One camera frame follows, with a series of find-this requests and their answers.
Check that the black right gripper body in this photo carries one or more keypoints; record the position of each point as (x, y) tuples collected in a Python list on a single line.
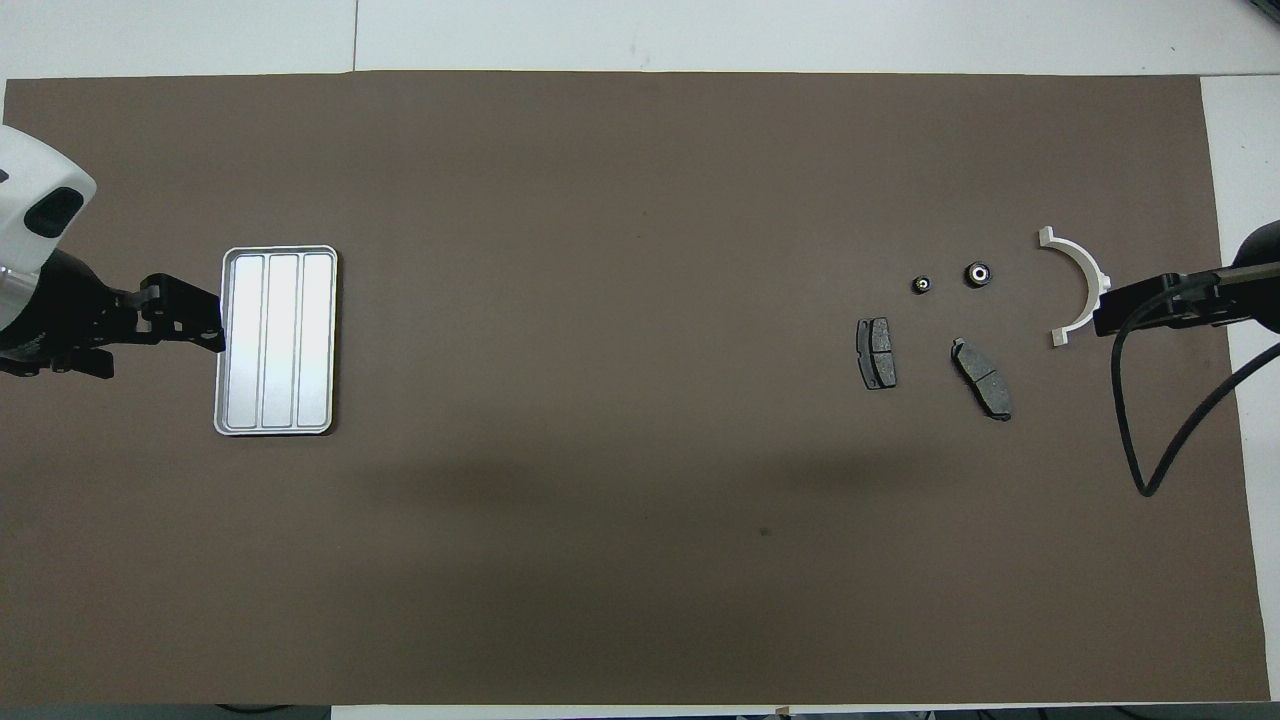
[(1225, 305)]

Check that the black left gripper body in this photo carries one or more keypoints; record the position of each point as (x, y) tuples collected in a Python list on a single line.
[(60, 320)]

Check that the large black bearing gear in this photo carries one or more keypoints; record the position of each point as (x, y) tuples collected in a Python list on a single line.
[(978, 273)]

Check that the small black bearing gear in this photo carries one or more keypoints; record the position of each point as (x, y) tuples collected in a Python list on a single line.
[(922, 285)]

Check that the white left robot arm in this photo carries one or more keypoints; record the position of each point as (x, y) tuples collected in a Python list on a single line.
[(30, 170)]

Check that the silver metal tray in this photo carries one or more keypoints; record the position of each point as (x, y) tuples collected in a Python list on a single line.
[(280, 340)]

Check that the long dark brake pad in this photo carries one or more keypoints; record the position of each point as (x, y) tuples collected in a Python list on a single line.
[(982, 380)]

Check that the short dark brake pad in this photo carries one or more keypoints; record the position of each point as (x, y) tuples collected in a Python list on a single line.
[(877, 355)]

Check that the brown table mat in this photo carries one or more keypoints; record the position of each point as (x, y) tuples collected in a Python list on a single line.
[(620, 300)]

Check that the white semicircular bracket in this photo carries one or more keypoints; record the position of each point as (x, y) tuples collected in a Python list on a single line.
[(1088, 275)]

